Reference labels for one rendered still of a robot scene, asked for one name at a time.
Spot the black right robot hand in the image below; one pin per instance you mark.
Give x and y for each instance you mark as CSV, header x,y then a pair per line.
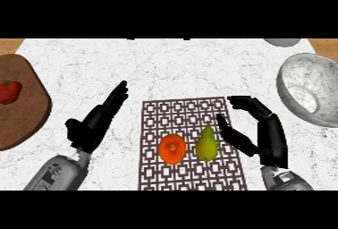
x,y
270,134

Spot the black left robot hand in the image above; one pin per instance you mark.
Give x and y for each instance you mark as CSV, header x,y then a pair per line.
x,y
99,119

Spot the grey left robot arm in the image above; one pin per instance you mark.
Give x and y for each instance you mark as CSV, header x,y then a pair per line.
x,y
59,174

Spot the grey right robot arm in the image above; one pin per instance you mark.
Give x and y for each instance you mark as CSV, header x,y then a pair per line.
x,y
284,180

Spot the white marble bowl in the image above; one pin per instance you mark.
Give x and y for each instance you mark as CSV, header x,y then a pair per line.
x,y
310,88

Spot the brown patterned placemat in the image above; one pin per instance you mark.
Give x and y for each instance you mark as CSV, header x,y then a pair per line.
x,y
191,143

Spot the orange round squash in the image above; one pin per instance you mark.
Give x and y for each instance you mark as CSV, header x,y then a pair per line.
x,y
172,149

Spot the green yellow pear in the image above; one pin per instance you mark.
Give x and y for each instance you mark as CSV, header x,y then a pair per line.
x,y
205,144

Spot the brown wooden cutting board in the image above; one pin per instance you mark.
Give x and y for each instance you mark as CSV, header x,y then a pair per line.
x,y
20,101

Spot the red bell pepper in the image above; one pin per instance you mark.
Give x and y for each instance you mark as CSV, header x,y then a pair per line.
x,y
9,91

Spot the grey round object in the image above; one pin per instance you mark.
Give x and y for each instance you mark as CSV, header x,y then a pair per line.
x,y
282,42

